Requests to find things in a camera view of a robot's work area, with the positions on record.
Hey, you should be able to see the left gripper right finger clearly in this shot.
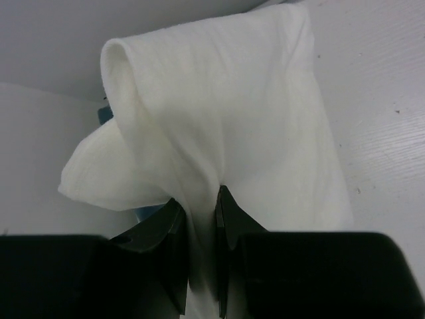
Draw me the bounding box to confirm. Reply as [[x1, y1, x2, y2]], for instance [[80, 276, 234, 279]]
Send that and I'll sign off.
[[215, 186, 422, 318]]

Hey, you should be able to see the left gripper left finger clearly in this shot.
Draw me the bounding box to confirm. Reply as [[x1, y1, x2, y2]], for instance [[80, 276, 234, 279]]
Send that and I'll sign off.
[[1, 200, 189, 318]]

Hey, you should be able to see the blue t shirt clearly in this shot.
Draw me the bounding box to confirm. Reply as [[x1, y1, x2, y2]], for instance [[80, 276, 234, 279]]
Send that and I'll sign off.
[[97, 105, 114, 126]]

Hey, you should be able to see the white t shirt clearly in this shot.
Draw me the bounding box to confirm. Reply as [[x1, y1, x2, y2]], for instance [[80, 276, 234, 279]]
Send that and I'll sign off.
[[58, 3, 353, 318]]

